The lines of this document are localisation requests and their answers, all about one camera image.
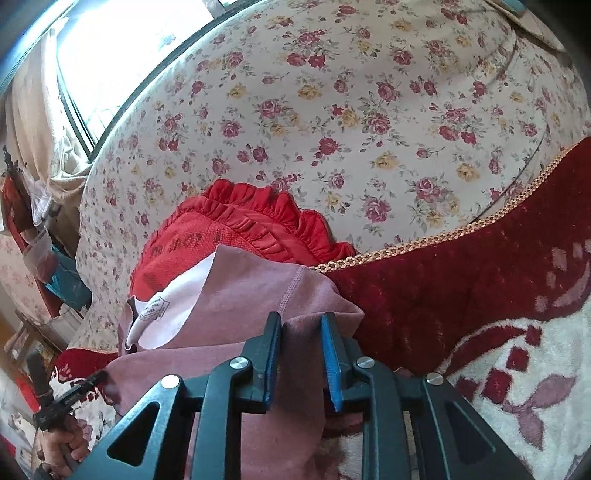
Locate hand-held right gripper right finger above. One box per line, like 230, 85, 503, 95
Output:
321, 312, 513, 480

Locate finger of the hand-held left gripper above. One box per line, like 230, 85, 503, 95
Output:
60, 370, 110, 411

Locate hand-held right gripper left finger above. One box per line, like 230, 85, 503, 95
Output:
88, 311, 283, 480

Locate pink long-sleeve shirt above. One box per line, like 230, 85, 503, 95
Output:
105, 244, 365, 480

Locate hanging clothes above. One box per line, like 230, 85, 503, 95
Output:
0, 148, 33, 236

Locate person's left hand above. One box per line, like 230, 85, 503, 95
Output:
37, 415, 89, 479

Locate red ruffled pillow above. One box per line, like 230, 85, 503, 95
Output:
129, 179, 358, 298

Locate red and white plush blanket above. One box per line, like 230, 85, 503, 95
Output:
46, 138, 591, 480

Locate floral quilt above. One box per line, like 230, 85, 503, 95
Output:
67, 0, 591, 356

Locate dark-framed window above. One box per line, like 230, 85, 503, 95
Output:
53, 0, 227, 155

